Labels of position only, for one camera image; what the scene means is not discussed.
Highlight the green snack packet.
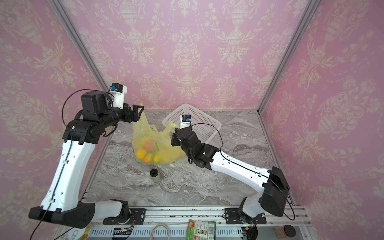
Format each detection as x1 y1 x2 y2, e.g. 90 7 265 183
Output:
186 220 216 240

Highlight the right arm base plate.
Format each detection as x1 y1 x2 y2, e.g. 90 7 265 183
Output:
222 208 267 225

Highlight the white plastic basket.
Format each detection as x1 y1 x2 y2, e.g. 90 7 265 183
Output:
162 104 222 144

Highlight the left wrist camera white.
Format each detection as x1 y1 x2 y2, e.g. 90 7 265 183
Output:
110 83 128 109

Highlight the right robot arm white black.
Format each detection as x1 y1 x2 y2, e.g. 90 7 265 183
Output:
171 127 290 224

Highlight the grey coiled cable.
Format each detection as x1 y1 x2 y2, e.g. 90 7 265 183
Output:
149 224 171 240

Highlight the brown jar black lid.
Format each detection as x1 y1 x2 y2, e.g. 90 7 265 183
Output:
274 225 297 239

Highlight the right camera black cable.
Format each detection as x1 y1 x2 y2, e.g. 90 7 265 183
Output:
190 122 296 222

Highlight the left camera black cable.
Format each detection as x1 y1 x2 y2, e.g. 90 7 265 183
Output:
29 88 116 240

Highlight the small black lid jar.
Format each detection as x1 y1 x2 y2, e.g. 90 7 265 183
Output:
150 168 162 183

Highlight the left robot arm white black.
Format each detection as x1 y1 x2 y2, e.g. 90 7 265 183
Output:
29 90 144 229

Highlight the camera black cable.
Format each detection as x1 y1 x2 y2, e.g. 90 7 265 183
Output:
29 88 116 240
190 122 296 222

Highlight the yellow plastic bag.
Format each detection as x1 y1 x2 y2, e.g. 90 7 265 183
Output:
132 113 186 165

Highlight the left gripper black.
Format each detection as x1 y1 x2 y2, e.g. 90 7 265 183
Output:
98 101 144 129

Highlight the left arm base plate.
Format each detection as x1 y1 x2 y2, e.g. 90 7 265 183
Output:
103 208 146 225

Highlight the aluminium front rail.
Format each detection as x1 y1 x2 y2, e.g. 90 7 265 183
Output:
91 206 311 226

